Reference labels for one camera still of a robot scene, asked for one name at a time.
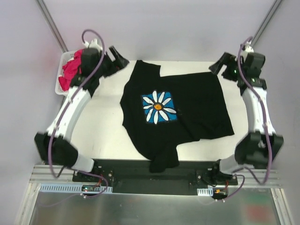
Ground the right white cable duct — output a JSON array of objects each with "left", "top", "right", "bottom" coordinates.
[{"left": 197, "top": 187, "right": 214, "bottom": 197}]

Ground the pink t shirt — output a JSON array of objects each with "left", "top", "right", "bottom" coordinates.
[{"left": 58, "top": 49, "right": 83, "bottom": 92}]

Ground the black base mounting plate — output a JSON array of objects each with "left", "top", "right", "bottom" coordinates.
[{"left": 72, "top": 158, "right": 239, "bottom": 195}]

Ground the white plastic basket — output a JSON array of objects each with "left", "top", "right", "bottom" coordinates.
[{"left": 55, "top": 49, "right": 83, "bottom": 96}]

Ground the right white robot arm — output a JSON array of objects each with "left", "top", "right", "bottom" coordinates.
[{"left": 209, "top": 42, "right": 284, "bottom": 185}]

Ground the left white cable duct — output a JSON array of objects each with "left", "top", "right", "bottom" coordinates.
[{"left": 40, "top": 184, "right": 113, "bottom": 195}]

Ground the white cable duct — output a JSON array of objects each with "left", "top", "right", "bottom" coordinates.
[
  {"left": 197, "top": 187, "right": 214, "bottom": 197},
  {"left": 40, "top": 184, "right": 113, "bottom": 195}
]

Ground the aluminium frame rail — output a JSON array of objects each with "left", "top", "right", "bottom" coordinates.
[{"left": 29, "top": 164, "right": 77, "bottom": 183}]

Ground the black graphic t shirt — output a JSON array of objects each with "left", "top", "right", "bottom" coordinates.
[{"left": 120, "top": 60, "right": 234, "bottom": 173}]

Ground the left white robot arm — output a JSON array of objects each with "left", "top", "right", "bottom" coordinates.
[{"left": 34, "top": 39, "right": 129, "bottom": 182}]

